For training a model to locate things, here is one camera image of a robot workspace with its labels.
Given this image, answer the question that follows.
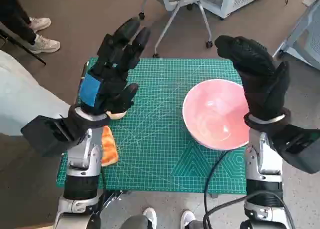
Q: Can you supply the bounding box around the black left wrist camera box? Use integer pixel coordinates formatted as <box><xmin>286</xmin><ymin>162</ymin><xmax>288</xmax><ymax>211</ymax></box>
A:
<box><xmin>20</xmin><ymin>115</ymin><xmax>83</xmax><ymax>158</ymax></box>

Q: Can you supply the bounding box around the round bread bun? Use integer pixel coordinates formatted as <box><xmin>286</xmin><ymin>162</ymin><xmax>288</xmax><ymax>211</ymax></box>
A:
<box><xmin>104</xmin><ymin>110</ymin><xmax>127</xmax><ymax>120</ymax></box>

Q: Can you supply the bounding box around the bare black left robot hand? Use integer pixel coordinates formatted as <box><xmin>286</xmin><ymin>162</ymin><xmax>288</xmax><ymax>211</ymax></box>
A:
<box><xmin>74</xmin><ymin>17</ymin><xmax>152</xmax><ymax>115</ymax></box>

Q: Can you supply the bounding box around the black tripod leg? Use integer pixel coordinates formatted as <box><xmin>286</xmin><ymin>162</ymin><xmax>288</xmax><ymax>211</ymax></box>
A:
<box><xmin>0</xmin><ymin>20</ymin><xmax>48</xmax><ymax>66</ymax></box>

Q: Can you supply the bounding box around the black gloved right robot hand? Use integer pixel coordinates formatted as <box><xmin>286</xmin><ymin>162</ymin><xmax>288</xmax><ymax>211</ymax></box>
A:
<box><xmin>214</xmin><ymin>35</ymin><xmax>291</xmax><ymax>120</ymax></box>

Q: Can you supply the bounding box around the black metal table leg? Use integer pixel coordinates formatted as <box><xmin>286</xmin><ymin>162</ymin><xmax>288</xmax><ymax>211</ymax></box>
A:
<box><xmin>99</xmin><ymin>189</ymin><xmax>132</xmax><ymax>212</ymax></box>

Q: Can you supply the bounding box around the green cutting mat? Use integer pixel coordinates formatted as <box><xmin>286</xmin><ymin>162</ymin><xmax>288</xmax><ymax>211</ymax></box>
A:
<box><xmin>56</xmin><ymin>57</ymin><xmax>248</xmax><ymax>195</ymax></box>

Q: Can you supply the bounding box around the thin black stick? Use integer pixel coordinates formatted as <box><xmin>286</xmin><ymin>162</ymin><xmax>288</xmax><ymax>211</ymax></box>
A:
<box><xmin>80</xmin><ymin>60</ymin><xmax>90</xmax><ymax>84</ymax></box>

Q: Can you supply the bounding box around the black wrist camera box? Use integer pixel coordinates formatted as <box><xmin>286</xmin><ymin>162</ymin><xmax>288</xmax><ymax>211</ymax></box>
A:
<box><xmin>271</xmin><ymin>123</ymin><xmax>320</xmax><ymax>174</ymax></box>
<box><xmin>20</xmin><ymin>115</ymin><xmax>83</xmax><ymax>158</ymax></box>

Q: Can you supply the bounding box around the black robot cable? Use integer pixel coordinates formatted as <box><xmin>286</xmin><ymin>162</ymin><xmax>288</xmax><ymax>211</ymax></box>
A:
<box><xmin>202</xmin><ymin>190</ymin><xmax>296</xmax><ymax>229</ymax></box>
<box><xmin>93</xmin><ymin>161</ymin><xmax>107</xmax><ymax>216</ymax></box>
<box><xmin>203</xmin><ymin>143</ymin><xmax>250</xmax><ymax>229</ymax></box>

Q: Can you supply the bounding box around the pink bowl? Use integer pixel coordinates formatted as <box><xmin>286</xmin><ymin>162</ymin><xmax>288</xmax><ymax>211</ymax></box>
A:
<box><xmin>182</xmin><ymin>79</ymin><xmax>251</xmax><ymax>150</ymax></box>

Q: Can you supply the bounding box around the long toasted bread loaf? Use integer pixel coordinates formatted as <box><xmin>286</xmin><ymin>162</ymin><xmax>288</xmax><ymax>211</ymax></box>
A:
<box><xmin>100</xmin><ymin>125</ymin><xmax>120</xmax><ymax>167</ymax></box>

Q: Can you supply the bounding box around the white perforated cabinet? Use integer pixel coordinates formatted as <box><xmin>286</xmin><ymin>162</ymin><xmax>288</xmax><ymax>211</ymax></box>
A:
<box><xmin>199</xmin><ymin>0</ymin><xmax>273</xmax><ymax>20</ymax></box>

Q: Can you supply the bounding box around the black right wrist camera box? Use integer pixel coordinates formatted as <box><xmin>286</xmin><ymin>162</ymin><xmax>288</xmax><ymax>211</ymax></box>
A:
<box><xmin>271</xmin><ymin>123</ymin><xmax>320</xmax><ymax>174</ymax></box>

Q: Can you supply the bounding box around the grey office chair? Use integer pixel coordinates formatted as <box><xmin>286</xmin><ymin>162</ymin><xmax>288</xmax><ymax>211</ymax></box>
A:
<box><xmin>138</xmin><ymin>0</ymin><xmax>226</xmax><ymax>59</ymax></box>

